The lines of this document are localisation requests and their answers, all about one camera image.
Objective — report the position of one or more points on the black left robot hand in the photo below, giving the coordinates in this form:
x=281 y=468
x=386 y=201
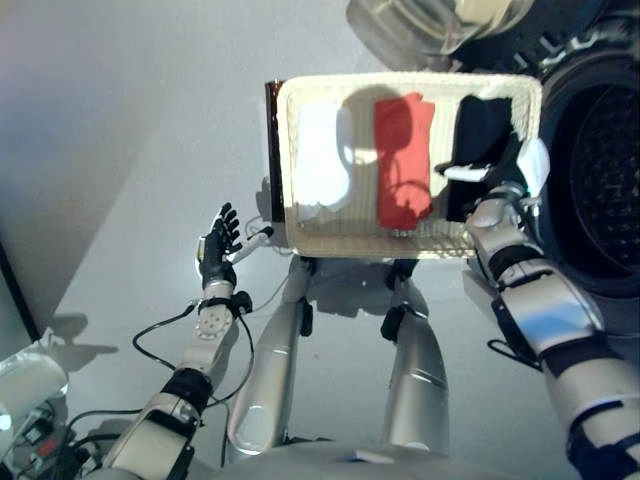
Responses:
x=215 y=255

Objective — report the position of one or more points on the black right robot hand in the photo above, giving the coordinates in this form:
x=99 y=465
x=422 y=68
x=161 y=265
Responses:
x=532 y=165

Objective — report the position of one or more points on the black cloth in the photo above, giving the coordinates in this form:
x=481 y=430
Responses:
x=475 y=130

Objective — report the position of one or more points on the red cloth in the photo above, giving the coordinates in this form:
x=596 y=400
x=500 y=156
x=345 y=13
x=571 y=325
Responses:
x=402 y=150

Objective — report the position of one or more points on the white cloth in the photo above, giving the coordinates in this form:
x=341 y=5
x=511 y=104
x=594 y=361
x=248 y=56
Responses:
x=320 y=160

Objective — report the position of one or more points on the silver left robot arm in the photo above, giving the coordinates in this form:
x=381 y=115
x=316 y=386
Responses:
x=150 y=435

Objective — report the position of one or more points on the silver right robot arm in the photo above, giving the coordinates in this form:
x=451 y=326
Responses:
x=550 y=320

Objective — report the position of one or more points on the silver front-load washing machine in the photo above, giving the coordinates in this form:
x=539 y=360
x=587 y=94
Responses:
x=600 y=175

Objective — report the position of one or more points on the dark brown glossy stool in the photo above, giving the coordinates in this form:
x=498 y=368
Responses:
x=272 y=150

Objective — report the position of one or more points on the white wicker basket tray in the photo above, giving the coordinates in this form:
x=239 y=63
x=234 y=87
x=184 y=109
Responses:
x=365 y=235

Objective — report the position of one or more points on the round glass washer door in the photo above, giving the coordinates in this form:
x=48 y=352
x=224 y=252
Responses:
x=410 y=25

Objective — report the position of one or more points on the white rounded device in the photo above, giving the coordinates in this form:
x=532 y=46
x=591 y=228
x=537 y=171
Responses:
x=30 y=380

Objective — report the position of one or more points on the silver right robot leg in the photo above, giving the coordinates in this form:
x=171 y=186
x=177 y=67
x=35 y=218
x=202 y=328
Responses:
x=417 y=380

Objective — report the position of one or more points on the red and black electronics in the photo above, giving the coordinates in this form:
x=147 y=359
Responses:
x=46 y=446

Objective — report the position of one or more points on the grey robot torso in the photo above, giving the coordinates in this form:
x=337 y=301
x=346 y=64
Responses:
x=375 y=462

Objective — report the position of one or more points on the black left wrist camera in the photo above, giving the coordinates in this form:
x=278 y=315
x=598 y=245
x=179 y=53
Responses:
x=244 y=302

